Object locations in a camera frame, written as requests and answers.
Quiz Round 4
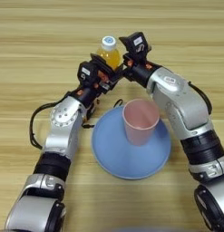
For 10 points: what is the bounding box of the blue round plate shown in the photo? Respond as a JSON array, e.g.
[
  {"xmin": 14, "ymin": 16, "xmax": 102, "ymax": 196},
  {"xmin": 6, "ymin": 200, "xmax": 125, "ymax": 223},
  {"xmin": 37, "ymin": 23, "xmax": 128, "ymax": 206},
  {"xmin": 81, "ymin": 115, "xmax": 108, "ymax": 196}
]
[{"xmin": 91, "ymin": 105, "xmax": 172, "ymax": 180}]

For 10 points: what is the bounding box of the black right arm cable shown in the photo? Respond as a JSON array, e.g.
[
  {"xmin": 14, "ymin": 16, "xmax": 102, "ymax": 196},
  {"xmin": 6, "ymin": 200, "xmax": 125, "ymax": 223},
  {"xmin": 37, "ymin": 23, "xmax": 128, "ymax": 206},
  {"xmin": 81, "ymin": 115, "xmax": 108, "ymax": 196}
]
[{"xmin": 187, "ymin": 81, "xmax": 213, "ymax": 116}]

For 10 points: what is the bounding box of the pink plastic cup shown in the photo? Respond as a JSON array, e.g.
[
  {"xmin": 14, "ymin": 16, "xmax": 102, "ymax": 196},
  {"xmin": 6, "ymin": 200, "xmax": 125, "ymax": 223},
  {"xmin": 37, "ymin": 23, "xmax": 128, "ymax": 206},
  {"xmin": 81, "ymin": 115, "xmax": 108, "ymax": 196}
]
[{"xmin": 122, "ymin": 98, "xmax": 161, "ymax": 147}]

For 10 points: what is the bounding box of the yellow black tape measure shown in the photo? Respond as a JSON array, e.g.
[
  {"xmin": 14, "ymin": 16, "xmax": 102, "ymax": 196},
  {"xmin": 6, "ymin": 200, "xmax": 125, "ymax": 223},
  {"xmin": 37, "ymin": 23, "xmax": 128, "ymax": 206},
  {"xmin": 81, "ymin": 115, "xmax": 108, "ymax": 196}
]
[{"xmin": 81, "ymin": 99, "xmax": 99, "ymax": 130}]

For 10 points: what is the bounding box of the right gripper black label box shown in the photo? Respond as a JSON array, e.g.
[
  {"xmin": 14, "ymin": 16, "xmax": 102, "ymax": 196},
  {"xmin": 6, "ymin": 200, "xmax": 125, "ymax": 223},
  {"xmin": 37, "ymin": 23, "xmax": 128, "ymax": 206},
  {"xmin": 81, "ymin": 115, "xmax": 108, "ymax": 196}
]
[{"xmin": 118, "ymin": 31, "xmax": 152, "ymax": 57}]

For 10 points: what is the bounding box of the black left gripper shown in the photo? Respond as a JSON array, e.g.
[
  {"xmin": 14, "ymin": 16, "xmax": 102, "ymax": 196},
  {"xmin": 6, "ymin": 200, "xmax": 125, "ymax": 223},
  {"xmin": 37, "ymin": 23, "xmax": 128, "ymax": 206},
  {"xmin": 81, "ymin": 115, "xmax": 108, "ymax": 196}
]
[{"xmin": 67, "ymin": 53, "xmax": 125, "ymax": 108}]

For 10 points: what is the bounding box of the black cord loop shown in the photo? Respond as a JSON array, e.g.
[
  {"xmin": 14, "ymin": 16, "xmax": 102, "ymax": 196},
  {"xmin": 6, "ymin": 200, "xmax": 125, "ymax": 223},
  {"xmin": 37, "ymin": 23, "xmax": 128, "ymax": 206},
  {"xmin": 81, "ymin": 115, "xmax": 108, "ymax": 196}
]
[{"xmin": 112, "ymin": 99, "xmax": 124, "ymax": 109}]

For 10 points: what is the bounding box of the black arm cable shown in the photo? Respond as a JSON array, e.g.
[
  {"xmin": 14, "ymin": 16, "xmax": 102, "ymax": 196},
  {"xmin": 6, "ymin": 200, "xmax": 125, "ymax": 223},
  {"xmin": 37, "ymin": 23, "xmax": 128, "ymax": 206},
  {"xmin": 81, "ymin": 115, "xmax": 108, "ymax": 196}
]
[
  {"xmin": 187, "ymin": 81, "xmax": 213, "ymax": 116},
  {"xmin": 29, "ymin": 101, "xmax": 72, "ymax": 150}
]

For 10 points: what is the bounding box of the orange juice bottle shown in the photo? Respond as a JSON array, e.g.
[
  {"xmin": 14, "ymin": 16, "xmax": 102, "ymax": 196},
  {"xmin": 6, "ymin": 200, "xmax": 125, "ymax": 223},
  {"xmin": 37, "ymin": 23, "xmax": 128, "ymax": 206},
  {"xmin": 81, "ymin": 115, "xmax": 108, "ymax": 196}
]
[{"xmin": 95, "ymin": 35, "xmax": 122, "ymax": 71}]

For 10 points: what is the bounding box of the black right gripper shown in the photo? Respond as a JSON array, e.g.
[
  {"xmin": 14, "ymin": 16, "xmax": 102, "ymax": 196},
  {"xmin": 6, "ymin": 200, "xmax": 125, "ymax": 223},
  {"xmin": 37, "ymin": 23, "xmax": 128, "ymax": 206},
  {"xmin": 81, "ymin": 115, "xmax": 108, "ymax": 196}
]
[{"xmin": 122, "ymin": 53, "xmax": 162, "ymax": 89}]

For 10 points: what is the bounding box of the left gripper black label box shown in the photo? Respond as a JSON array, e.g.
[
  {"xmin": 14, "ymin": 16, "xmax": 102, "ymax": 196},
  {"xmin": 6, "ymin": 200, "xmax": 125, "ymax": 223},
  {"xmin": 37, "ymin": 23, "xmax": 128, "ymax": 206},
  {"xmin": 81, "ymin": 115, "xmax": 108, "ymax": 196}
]
[{"xmin": 77, "ymin": 61, "xmax": 98, "ymax": 84}]

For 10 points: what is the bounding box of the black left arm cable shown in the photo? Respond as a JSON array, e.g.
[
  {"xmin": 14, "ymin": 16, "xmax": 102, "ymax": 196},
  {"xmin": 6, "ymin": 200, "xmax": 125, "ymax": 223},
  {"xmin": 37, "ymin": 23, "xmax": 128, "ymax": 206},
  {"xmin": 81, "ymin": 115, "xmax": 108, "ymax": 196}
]
[{"xmin": 29, "ymin": 101, "xmax": 72, "ymax": 150}]

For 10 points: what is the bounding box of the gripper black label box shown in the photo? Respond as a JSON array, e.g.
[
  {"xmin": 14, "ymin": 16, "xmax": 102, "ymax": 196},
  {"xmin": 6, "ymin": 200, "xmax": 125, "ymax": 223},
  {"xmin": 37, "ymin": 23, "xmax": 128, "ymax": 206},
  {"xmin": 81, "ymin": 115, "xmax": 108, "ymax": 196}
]
[
  {"xmin": 118, "ymin": 31, "xmax": 152, "ymax": 57},
  {"xmin": 77, "ymin": 61, "xmax": 98, "ymax": 84}
]

